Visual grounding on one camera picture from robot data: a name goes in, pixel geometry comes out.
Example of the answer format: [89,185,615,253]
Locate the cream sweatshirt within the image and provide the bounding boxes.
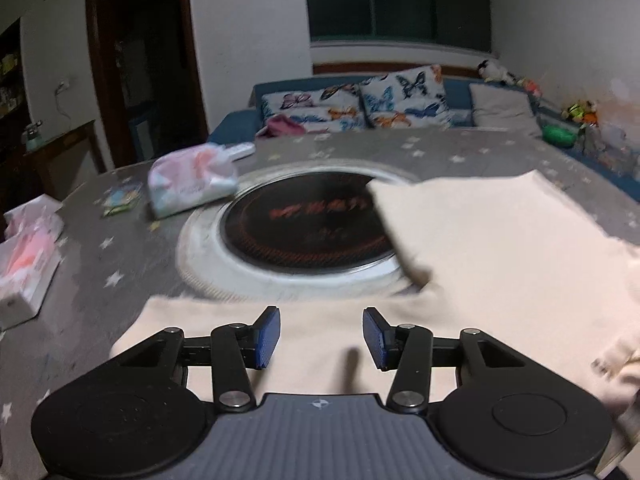
[108,169,640,480]

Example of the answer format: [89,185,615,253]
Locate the pink tissue box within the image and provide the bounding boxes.
[0,195,64,330]

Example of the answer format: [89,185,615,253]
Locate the small colourful booklet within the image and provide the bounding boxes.
[102,182,142,217]

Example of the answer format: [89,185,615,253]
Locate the pink white tissue pack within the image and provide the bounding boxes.
[148,143,239,219]

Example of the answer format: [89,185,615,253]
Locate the black round induction cooktop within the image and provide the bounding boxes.
[219,173,399,272]

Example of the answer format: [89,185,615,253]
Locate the dark wooden side table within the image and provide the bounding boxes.
[20,120,106,200]

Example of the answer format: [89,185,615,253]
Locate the white remote control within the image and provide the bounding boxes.
[224,142,256,162]

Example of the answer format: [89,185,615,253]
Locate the green round toy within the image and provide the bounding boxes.
[541,125,577,148]

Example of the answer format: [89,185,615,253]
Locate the clear plastic toy box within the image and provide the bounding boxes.
[582,122,639,177]

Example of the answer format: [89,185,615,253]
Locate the glass kettle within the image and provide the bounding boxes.
[22,120,43,153]

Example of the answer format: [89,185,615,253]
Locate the grey plain pillow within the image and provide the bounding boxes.
[469,84,541,136]

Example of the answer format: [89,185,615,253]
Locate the yellow orange plush toys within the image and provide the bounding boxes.
[561,100,598,125]

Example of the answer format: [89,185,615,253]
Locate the pink garment on sofa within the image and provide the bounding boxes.
[255,114,306,138]

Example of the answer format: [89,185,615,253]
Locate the right butterfly pillow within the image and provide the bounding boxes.
[359,64,451,129]

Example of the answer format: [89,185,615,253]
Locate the butterfly pillow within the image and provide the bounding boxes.
[359,64,451,129]
[260,84,367,133]

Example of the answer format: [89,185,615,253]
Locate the black white plush toy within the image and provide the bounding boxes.
[477,58,518,86]

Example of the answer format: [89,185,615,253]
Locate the left butterfly pillow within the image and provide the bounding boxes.
[260,84,367,133]

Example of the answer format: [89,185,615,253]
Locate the dark window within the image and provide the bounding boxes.
[307,0,491,52]

